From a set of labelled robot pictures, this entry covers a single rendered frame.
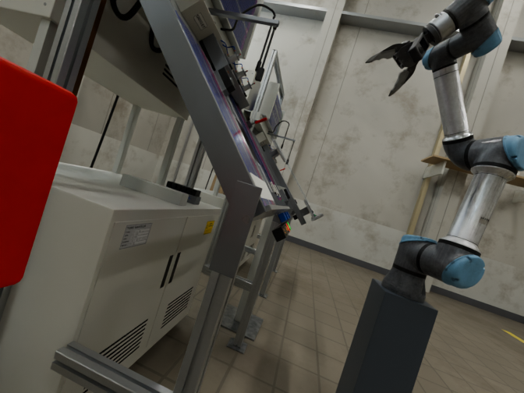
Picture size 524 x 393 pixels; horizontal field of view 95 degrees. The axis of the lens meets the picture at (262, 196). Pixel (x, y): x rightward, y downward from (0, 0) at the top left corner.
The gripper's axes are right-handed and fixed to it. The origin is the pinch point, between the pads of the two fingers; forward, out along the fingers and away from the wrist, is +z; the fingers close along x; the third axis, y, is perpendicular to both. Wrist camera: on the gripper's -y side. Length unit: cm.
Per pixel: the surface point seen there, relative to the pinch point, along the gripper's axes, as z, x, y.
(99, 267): 68, 21, -73
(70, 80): 52, 55, -52
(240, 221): 35, 9, -69
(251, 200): 31, 11, -67
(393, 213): 74, -288, 327
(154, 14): 30, 51, -42
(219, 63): 36, 42, -11
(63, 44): 47, 60, -51
